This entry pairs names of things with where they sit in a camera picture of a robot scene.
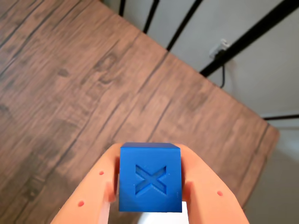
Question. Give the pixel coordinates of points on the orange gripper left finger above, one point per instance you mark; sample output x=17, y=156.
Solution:
x=91, y=198

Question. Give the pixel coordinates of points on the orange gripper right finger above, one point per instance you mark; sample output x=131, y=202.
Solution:
x=210, y=200

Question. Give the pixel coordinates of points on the blue cube with X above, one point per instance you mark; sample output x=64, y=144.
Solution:
x=149, y=177

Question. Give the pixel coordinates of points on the white power socket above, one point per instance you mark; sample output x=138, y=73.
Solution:
x=219, y=47

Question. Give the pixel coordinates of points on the black chair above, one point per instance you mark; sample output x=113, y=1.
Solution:
x=252, y=30

